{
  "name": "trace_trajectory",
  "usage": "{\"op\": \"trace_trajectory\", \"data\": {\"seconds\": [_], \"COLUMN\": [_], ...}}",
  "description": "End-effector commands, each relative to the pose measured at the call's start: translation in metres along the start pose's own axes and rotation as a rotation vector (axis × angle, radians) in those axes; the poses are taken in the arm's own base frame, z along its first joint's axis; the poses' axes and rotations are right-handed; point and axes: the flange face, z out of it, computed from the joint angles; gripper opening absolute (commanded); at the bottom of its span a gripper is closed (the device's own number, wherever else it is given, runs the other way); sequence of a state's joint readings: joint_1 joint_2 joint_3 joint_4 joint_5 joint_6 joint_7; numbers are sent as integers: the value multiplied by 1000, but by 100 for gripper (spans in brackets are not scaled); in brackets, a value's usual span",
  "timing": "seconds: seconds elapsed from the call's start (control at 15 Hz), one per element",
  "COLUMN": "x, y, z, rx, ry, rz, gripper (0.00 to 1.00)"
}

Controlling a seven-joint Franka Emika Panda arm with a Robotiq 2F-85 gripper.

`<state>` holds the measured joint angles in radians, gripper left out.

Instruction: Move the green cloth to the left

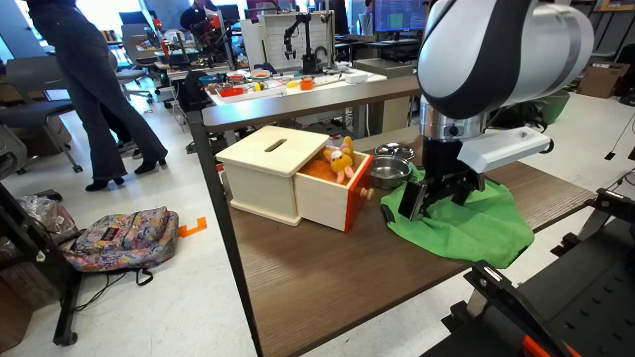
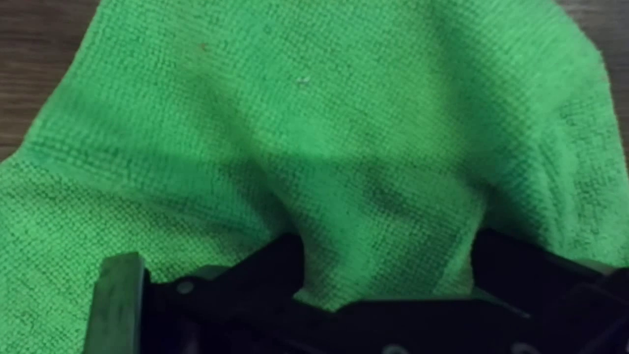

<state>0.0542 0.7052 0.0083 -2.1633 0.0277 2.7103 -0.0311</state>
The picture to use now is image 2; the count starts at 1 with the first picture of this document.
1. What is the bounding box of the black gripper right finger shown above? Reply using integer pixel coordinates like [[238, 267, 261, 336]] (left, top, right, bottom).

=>
[[470, 225, 629, 316]]

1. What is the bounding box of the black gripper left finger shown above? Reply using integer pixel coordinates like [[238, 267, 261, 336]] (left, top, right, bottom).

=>
[[82, 251, 151, 354]]

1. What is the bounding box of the green cloth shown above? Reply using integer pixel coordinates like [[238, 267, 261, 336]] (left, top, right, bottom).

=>
[[0, 0, 629, 354]]

